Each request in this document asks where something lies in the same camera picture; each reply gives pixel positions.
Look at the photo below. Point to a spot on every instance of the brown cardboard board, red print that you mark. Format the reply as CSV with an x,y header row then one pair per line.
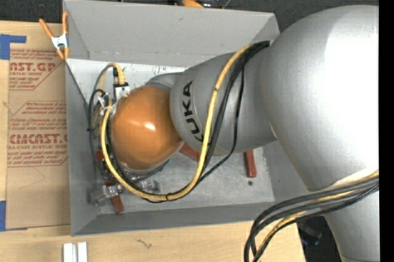
x,y
37,119

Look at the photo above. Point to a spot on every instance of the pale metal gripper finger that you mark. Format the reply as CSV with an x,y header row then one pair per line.
x,y
100,195
151,186

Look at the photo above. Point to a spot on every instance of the grey metal bin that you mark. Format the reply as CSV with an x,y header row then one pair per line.
x,y
172,36

